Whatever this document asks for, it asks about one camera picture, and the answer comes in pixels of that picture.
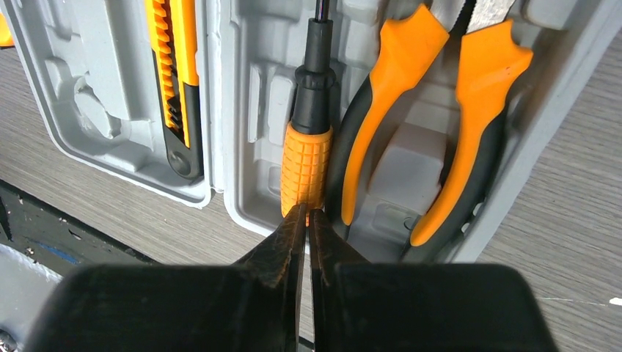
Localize grey plastic tool case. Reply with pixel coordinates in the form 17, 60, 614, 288
0, 0, 622, 265

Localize orange black pliers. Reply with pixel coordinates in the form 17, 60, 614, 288
324, 1, 533, 263

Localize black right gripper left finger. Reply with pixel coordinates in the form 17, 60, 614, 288
25, 205, 307, 351

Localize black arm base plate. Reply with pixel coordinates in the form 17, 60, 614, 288
1, 180, 157, 275

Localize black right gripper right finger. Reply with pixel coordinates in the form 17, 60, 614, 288
308, 210, 557, 351

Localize orange tape measure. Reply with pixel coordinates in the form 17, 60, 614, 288
0, 14, 15, 49

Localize small orange screwdriver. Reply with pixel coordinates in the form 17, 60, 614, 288
280, 1, 336, 216

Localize orange utility knife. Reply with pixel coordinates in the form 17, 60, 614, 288
144, 0, 203, 180

